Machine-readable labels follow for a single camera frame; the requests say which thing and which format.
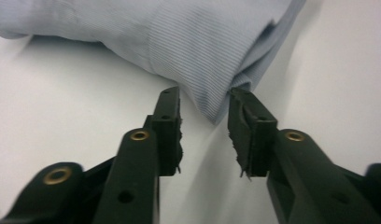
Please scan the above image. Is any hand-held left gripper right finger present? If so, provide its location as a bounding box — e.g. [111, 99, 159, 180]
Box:
[227, 87, 279, 180]

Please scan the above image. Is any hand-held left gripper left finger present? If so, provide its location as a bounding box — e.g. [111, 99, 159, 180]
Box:
[144, 86, 184, 177]

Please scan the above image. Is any light blue tank top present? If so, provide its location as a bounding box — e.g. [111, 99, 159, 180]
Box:
[0, 0, 306, 126]

